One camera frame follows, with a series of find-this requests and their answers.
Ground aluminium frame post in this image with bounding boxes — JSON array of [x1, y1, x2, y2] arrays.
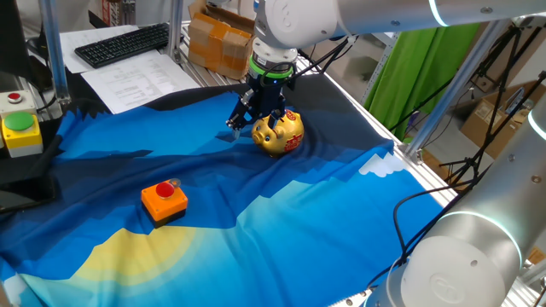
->
[[38, 0, 72, 106], [402, 18, 514, 165], [166, 0, 185, 65]]

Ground stacked cardboard boxes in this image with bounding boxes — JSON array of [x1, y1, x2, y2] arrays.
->
[[459, 80, 546, 161]]

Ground grey box with red button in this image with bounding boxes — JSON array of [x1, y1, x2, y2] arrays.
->
[[0, 89, 38, 119]]

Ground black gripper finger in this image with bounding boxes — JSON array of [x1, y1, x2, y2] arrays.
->
[[267, 108, 285, 130], [225, 90, 254, 141]]

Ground black monitor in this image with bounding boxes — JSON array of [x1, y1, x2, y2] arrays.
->
[[0, 0, 34, 83]]

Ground cardboard box with brown tape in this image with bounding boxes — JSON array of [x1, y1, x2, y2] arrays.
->
[[187, 0, 257, 81]]

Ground gold piggy bank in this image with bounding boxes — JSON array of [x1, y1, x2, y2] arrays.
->
[[250, 108, 305, 159]]

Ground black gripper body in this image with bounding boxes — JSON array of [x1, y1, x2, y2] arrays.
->
[[246, 74, 295, 120]]

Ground black tripod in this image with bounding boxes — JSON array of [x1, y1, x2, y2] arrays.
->
[[439, 25, 546, 189]]

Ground green fabric curtain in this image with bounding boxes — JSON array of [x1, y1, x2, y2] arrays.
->
[[363, 22, 482, 142]]

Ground black keyboard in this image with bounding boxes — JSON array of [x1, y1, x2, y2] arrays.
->
[[73, 22, 171, 70]]

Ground black flat device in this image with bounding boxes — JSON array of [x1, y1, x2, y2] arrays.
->
[[0, 172, 59, 215]]

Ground yellow box with green button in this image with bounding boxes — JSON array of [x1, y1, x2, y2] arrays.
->
[[1, 111, 44, 159]]

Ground orange box with red button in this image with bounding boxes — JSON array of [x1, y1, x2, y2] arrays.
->
[[141, 180, 189, 229]]

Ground printed white paper sheet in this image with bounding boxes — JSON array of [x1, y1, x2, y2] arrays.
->
[[80, 50, 202, 116]]

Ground green wrist flange ring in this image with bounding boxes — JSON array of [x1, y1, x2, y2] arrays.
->
[[247, 55, 296, 80]]

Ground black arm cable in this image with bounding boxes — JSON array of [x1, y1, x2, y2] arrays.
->
[[365, 177, 475, 292]]

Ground white metal shelf rack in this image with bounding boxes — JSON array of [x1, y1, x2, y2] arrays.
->
[[361, 31, 403, 104]]

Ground blue printed cloth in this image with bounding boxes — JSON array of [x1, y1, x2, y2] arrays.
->
[[0, 74, 445, 307]]

